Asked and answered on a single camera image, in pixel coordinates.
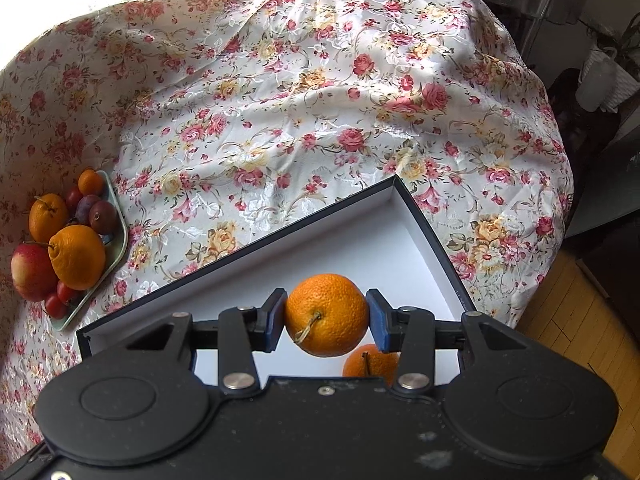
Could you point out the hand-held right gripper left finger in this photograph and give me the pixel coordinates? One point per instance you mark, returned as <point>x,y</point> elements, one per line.
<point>274,317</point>

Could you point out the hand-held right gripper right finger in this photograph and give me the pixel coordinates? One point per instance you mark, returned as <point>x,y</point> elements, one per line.
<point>377,320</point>

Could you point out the tangerine with stem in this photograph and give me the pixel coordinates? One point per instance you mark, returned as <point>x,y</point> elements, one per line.
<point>372,362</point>
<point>327,315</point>

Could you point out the black box with white inside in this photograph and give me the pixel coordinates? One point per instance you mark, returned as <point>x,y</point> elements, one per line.
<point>350,240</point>

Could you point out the pale green tray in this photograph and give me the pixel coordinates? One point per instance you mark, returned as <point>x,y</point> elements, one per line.
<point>118,247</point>

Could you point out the reddish purple plum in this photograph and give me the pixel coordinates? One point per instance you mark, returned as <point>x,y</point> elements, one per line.
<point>103,216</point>

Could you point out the large knobbed orange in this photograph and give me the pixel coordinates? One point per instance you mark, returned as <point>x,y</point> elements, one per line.
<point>77,257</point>

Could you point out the floral tablecloth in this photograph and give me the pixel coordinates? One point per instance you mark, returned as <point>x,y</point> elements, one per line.
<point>300,110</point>

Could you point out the bluish purple plum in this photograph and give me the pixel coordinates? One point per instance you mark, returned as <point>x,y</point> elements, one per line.
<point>86,204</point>

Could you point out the small tangerine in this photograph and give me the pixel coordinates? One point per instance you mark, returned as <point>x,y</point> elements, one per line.
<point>91,181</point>

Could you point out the red yellow apple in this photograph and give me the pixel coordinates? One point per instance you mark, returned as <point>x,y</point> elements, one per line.
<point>31,270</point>

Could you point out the large round orange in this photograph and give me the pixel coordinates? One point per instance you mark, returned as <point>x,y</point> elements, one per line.
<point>47,216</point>

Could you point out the dark cabinet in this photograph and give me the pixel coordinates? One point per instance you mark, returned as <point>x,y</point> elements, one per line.
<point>600,160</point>

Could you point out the white plastic jug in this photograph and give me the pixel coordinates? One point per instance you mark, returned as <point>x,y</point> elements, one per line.
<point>595,85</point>

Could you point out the white woven planter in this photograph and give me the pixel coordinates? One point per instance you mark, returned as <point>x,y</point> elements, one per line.
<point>626,85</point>

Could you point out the green potted plant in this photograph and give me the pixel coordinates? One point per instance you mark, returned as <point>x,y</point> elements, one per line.
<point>617,35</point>

